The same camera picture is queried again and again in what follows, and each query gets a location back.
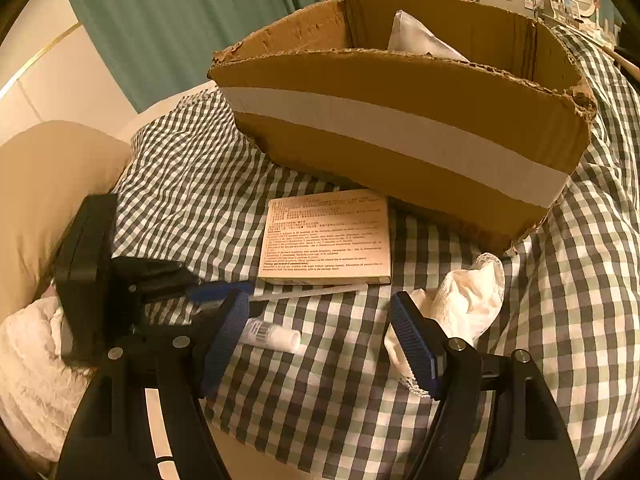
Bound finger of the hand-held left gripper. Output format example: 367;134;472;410
111;256;256;311

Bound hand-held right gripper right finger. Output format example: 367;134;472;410
389;290;582;480

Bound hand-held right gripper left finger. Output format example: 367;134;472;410
55;290;252;480

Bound small white tube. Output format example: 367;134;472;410
237;317;302;356

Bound white lace sock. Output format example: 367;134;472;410
384;252;507;397

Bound thin white stick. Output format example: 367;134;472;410
247;282;369;304

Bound brown cardboard box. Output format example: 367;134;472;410
207;0;599;257

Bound beige cushion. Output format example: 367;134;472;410
0;120;134;322

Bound white fluffy towel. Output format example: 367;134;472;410
0;295;97;462

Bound beige medicine box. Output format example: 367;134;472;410
258;189;394;286

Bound checked blanket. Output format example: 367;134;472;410
107;25;640;480

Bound green curtain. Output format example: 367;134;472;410
60;0;399;114

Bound white packet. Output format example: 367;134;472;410
387;9;471;63

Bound wooden stick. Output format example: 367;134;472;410
602;45;640;84

